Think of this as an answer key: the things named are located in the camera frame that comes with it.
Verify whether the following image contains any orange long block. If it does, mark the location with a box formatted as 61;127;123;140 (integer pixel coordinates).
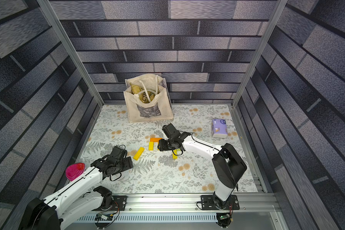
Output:
150;138;162;142

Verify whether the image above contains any long yellow block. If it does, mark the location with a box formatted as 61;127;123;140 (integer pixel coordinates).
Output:
133;147;145;161

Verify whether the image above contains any small yellow block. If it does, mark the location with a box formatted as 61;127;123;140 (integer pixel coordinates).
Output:
149;141;154;151

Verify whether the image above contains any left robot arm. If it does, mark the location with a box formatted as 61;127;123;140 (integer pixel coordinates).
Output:
19;145;133;230

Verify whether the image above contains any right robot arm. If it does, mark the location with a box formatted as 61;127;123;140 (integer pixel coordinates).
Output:
158;124;247;210

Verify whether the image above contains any pink lidded cup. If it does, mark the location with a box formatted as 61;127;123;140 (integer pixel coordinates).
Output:
65;163;85;181

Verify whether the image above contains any purple tissue pack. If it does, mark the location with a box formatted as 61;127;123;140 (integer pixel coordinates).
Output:
212;118;228;139

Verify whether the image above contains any beige canvas tote bag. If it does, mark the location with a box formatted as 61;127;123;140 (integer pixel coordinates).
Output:
124;74;173;123

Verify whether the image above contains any left circuit board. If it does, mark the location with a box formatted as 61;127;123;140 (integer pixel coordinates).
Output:
95;213;114;222

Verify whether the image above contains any circuit board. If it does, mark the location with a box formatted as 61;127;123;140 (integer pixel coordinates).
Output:
95;213;114;222
217;213;231;221

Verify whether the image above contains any right circuit board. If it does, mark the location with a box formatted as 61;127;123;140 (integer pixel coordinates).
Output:
217;213;231;221

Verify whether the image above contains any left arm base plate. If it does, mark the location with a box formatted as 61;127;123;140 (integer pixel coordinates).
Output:
101;195;127;212

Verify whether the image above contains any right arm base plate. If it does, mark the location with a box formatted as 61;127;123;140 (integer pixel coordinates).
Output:
200;195;240;210

